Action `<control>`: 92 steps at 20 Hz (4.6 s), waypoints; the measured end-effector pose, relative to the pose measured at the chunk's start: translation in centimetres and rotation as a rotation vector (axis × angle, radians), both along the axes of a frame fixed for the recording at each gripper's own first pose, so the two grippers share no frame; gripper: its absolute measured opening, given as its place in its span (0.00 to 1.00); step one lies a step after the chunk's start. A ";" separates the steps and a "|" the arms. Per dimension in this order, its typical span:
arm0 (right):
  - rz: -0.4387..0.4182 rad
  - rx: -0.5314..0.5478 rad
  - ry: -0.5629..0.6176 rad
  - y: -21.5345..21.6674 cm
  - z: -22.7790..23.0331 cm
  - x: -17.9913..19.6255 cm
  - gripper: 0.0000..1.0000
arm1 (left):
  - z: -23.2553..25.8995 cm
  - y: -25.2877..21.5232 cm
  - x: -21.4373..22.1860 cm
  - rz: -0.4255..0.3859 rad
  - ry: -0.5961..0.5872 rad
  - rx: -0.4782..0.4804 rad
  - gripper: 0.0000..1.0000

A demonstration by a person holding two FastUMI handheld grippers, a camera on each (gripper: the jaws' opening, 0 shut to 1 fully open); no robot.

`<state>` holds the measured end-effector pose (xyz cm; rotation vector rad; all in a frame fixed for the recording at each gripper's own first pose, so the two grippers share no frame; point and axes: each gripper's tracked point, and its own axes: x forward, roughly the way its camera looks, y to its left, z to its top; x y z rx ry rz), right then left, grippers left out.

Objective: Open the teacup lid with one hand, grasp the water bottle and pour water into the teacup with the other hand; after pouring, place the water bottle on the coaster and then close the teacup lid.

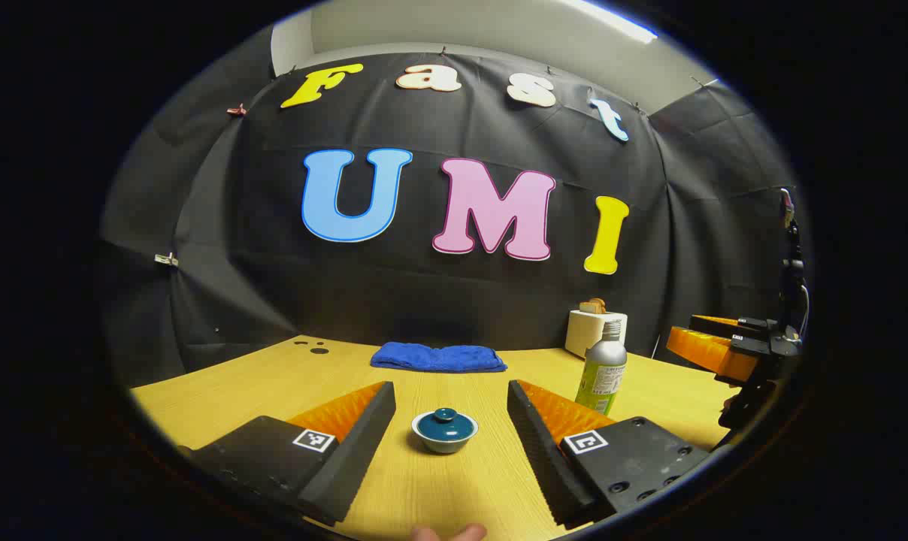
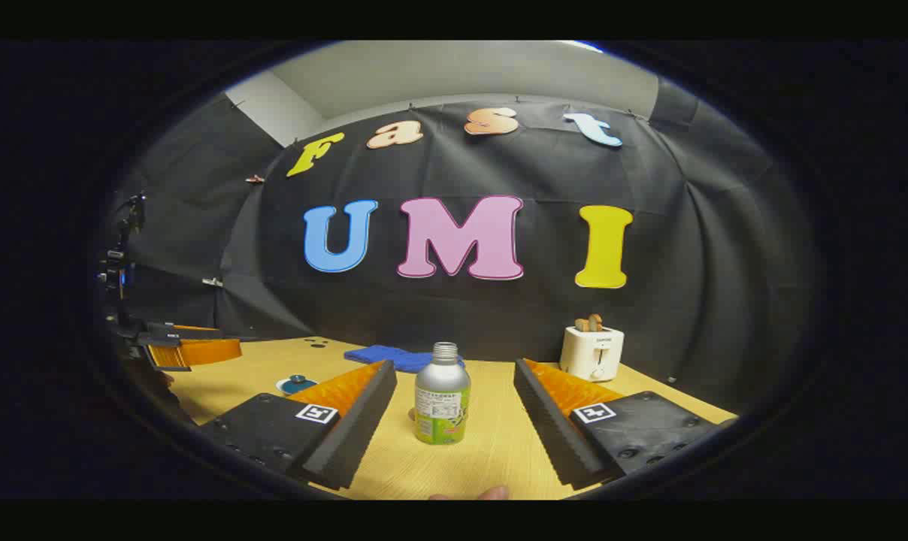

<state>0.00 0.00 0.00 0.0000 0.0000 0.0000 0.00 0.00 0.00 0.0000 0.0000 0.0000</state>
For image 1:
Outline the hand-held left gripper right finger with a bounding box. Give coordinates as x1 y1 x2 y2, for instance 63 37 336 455
507 379 710 530

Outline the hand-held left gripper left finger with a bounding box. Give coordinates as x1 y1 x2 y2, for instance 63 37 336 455
176 381 397 527

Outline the grey teacup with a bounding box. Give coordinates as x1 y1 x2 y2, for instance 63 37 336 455
411 421 480 455

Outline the silver water bottle green label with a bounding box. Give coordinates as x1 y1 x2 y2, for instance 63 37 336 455
574 319 628 416

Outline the white toaster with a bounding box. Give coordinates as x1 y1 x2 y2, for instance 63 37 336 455
565 310 628 359

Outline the blue folded towel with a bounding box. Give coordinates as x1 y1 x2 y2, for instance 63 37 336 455
370 342 508 374

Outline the black backdrop cloth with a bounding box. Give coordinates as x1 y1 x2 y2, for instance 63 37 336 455
97 26 808 388

